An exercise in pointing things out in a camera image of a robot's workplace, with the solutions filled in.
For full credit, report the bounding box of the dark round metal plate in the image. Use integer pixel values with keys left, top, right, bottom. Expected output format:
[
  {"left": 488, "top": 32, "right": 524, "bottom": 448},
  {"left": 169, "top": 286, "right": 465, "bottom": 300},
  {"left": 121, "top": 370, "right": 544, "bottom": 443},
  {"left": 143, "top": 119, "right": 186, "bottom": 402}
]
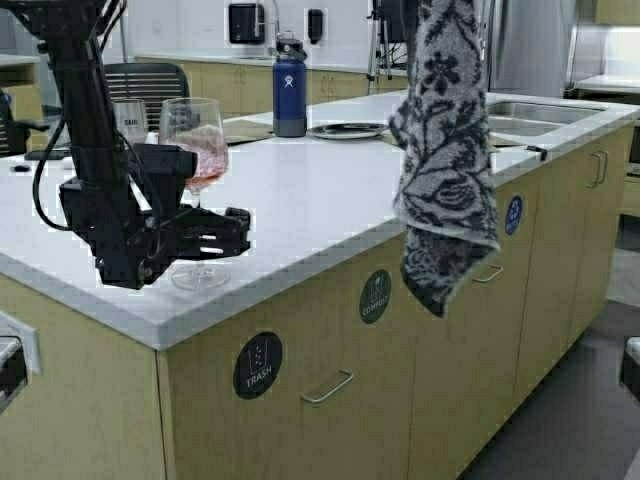
[{"left": 308, "top": 122, "right": 387, "bottom": 141}]

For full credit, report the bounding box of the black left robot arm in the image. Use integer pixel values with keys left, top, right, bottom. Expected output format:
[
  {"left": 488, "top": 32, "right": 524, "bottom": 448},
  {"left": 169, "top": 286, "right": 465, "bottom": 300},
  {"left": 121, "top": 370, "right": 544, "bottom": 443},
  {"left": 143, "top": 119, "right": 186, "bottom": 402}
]
[{"left": 1, "top": 1, "right": 251, "bottom": 289}]

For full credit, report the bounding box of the wine glass with red wine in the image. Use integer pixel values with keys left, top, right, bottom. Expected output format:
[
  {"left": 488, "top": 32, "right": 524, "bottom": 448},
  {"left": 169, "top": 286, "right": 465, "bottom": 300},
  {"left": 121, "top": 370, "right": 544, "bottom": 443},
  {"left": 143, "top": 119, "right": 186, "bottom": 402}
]
[{"left": 159, "top": 97, "right": 229, "bottom": 291}]

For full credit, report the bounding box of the black paper towel dispenser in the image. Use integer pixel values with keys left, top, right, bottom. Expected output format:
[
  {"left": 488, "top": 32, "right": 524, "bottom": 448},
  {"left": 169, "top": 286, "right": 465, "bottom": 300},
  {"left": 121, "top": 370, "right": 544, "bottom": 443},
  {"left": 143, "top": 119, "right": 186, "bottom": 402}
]
[{"left": 228, "top": 2, "right": 265, "bottom": 45}]

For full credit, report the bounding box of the black white floral cloth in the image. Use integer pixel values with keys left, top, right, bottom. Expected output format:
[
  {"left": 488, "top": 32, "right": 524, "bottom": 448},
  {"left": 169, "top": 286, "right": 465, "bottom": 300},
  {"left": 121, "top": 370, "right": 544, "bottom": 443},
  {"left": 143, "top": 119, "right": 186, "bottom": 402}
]
[{"left": 389, "top": 1, "right": 500, "bottom": 318}]

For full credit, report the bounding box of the green compost sticker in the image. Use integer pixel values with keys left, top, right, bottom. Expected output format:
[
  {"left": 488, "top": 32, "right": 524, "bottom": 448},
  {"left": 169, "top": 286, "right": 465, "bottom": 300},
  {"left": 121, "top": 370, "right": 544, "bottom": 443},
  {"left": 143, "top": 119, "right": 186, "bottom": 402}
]
[{"left": 359, "top": 269, "right": 392, "bottom": 324}]

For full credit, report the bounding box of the island steel sink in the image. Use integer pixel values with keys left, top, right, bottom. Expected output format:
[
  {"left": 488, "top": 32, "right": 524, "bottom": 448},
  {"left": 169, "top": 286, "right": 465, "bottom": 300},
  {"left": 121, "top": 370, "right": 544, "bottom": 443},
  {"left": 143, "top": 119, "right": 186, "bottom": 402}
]
[{"left": 487, "top": 101, "right": 603, "bottom": 137}]

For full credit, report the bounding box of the small black clip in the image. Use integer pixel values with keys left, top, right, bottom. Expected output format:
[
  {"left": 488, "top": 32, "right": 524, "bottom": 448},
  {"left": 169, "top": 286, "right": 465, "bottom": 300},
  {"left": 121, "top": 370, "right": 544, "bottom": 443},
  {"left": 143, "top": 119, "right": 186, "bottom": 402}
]
[{"left": 526, "top": 145, "right": 548, "bottom": 162}]

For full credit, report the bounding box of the brown cardboard mat left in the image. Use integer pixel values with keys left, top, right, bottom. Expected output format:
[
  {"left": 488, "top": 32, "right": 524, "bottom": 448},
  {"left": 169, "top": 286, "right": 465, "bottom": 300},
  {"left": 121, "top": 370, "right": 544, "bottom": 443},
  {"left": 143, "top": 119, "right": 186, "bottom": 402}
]
[{"left": 223, "top": 119, "right": 273, "bottom": 146}]

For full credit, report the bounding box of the black camera tripod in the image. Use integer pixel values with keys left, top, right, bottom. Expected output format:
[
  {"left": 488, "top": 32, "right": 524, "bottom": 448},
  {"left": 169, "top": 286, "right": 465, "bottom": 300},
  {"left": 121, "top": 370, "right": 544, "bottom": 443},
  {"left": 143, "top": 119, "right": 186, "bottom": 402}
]
[{"left": 366, "top": 0, "right": 415, "bottom": 86}]

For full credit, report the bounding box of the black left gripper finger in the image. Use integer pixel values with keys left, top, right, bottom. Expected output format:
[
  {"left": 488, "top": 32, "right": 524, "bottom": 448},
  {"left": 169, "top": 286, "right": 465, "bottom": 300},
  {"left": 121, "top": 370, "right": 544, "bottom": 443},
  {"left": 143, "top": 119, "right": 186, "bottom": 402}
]
[
  {"left": 164, "top": 229, "right": 251, "bottom": 267},
  {"left": 159, "top": 205, "right": 251, "bottom": 235}
]

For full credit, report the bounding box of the black trash sticker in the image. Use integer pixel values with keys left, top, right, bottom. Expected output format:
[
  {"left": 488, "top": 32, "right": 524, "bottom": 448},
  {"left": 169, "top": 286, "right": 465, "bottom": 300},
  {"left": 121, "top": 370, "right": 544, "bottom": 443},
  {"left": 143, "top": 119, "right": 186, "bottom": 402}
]
[{"left": 233, "top": 331, "right": 283, "bottom": 400}]

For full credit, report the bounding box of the navy blue water bottle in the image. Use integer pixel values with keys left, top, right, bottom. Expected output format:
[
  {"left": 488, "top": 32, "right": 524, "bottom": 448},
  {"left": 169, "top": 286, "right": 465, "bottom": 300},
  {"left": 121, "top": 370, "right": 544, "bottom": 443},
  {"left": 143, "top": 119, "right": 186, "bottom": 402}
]
[{"left": 272, "top": 31, "right": 307, "bottom": 138}]

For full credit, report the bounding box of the blue round recycling sticker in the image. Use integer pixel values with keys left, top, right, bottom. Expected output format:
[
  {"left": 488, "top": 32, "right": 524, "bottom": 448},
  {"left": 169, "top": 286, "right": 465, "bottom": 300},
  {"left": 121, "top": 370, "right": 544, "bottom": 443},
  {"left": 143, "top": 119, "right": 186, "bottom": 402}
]
[{"left": 505, "top": 195, "right": 524, "bottom": 235}]

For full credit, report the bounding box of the robot base right corner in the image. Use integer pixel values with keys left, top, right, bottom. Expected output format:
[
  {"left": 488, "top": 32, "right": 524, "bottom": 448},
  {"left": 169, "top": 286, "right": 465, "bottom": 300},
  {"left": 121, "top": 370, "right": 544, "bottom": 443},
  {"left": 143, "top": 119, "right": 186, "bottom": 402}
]
[{"left": 619, "top": 337, "right": 640, "bottom": 402}]

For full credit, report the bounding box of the black mesh office chair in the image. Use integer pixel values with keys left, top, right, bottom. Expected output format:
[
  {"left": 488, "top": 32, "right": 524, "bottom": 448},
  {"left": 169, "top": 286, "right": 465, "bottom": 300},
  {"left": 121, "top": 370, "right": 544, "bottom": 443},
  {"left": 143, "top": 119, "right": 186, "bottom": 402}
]
[{"left": 104, "top": 63, "right": 190, "bottom": 130}]

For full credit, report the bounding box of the stainless steel refrigerator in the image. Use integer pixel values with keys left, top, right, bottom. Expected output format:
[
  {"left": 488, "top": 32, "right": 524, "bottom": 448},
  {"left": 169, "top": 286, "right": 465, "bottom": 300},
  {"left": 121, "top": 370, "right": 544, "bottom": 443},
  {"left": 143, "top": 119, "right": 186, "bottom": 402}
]
[{"left": 487, "top": 0, "right": 578, "bottom": 98}]

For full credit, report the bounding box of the wooden kitchen island cabinet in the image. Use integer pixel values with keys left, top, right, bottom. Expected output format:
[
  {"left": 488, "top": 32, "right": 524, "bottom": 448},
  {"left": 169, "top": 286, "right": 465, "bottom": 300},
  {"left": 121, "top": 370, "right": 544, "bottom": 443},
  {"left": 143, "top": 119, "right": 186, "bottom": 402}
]
[{"left": 1, "top": 126, "right": 632, "bottom": 479}]

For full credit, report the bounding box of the black wall soap dispenser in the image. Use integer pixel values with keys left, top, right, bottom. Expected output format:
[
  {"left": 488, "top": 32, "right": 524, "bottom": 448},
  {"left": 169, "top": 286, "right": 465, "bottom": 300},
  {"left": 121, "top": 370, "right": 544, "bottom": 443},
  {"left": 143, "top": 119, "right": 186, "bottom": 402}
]
[{"left": 307, "top": 8, "right": 324, "bottom": 45}]

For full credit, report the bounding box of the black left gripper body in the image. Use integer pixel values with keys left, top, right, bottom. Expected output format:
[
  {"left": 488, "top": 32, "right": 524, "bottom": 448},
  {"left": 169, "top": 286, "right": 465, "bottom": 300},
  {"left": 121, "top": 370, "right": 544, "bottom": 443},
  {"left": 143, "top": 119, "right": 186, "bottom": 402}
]
[{"left": 60, "top": 144, "right": 198, "bottom": 290}]

